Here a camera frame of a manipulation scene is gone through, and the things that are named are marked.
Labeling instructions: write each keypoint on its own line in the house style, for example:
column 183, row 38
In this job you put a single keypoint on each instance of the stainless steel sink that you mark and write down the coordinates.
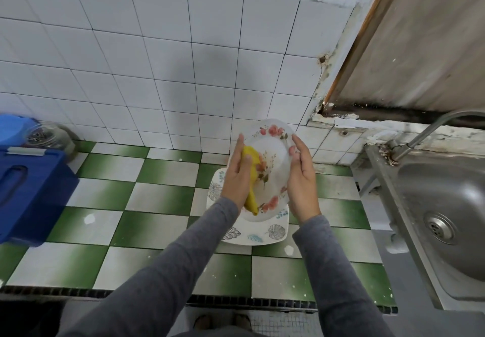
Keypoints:
column 443, row 212

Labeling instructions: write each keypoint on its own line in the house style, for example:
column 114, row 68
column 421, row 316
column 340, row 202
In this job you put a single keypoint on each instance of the person's left hand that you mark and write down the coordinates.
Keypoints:
column 236, row 181

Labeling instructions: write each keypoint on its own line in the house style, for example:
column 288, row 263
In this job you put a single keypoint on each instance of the rose plate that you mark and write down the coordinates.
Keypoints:
column 274, row 159

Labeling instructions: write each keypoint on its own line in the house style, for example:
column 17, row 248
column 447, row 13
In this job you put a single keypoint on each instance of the blue plastic box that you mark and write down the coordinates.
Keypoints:
column 34, row 193

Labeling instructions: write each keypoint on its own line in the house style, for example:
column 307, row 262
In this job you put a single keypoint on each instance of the metal faucet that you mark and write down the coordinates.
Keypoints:
column 428, row 128

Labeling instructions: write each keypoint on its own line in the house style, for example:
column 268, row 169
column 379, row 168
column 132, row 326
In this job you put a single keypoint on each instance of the person's right hand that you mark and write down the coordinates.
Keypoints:
column 303, row 185

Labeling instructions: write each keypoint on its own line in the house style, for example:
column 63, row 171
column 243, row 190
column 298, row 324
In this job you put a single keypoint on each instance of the person's right forearm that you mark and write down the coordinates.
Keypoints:
column 341, row 284

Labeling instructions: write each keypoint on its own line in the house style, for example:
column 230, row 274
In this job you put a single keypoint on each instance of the blue plastic bowl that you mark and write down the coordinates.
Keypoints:
column 15, row 130

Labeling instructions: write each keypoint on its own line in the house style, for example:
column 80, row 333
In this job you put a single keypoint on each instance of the glass jar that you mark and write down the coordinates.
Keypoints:
column 49, row 137

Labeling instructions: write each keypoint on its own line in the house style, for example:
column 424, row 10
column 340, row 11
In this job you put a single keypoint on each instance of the person's black shoe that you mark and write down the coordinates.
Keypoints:
column 202, row 322
column 242, row 322

